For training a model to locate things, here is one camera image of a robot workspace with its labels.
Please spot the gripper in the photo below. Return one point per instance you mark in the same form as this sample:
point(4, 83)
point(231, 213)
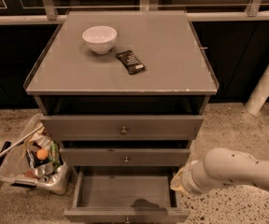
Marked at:
point(188, 177)

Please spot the grey bottom drawer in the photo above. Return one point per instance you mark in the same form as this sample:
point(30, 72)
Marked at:
point(126, 195)

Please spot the grey drawer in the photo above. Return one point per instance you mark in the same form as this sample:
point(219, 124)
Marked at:
point(122, 127)
point(125, 153)
point(126, 195)

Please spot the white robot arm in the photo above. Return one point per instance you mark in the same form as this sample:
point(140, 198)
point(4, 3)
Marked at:
point(221, 168)

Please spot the grey top drawer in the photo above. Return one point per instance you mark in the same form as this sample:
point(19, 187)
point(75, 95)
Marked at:
point(122, 127)

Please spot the grey middle drawer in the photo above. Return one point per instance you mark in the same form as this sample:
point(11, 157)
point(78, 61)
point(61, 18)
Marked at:
point(125, 153)

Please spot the grey drawer cabinet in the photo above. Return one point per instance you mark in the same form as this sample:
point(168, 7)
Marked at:
point(70, 79)

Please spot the green snack bag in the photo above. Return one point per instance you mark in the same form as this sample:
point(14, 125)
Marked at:
point(54, 156)

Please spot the black snack packet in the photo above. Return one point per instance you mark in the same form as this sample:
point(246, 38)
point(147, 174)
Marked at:
point(132, 64)

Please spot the orange fruit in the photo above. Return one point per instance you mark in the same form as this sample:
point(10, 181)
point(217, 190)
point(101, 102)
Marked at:
point(42, 154)

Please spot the silver can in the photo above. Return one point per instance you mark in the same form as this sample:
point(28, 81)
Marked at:
point(39, 172)

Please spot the clear plastic storage bin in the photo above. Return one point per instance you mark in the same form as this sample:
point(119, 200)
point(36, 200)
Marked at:
point(19, 163)

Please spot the white diagonal pillar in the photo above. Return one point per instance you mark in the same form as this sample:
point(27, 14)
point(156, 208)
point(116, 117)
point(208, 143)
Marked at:
point(259, 95)

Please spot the white stick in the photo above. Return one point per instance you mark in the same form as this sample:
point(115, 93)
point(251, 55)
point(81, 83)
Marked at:
point(20, 141)

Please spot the white ceramic bowl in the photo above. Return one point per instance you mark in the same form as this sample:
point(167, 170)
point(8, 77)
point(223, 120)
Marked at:
point(100, 39)

